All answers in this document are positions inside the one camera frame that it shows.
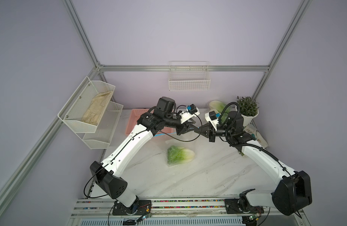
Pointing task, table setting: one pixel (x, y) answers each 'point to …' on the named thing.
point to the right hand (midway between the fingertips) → (196, 131)
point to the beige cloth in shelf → (92, 114)
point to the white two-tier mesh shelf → (98, 136)
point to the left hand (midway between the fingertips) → (192, 126)
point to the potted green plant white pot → (249, 109)
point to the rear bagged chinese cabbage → (219, 107)
